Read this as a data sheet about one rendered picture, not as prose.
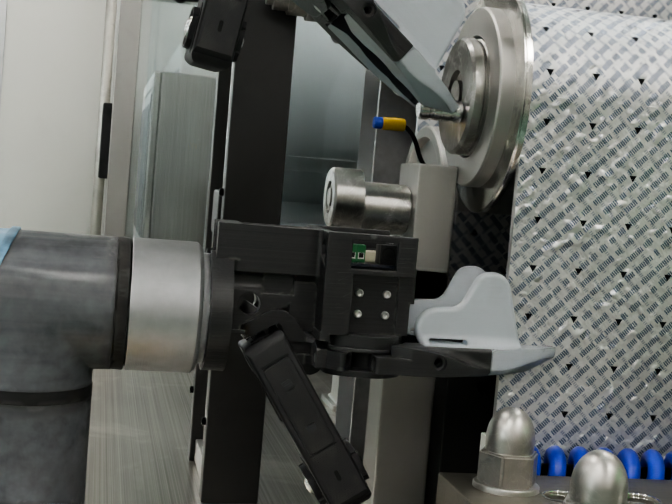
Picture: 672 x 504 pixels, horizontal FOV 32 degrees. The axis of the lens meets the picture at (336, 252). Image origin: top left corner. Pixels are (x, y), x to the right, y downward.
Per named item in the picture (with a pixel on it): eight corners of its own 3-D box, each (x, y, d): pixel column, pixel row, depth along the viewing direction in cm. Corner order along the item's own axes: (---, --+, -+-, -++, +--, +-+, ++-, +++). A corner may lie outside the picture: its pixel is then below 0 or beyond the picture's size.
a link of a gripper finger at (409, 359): (500, 354, 66) (347, 345, 65) (497, 381, 66) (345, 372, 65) (475, 341, 71) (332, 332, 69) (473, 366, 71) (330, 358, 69)
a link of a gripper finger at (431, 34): (520, 51, 70) (413, -62, 69) (453, 121, 70) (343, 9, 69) (505, 57, 73) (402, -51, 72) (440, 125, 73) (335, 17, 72)
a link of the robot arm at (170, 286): (124, 381, 63) (122, 355, 71) (209, 385, 64) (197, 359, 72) (134, 242, 63) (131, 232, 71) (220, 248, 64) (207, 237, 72)
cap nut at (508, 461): (463, 477, 66) (471, 398, 66) (525, 479, 67) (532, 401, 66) (484, 496, 62) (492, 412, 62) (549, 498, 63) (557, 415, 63)
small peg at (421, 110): (414, 120, 74) (415, 98, 74) (457, 124, 75) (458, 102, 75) (420, 117, 73) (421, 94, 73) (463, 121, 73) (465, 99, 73)
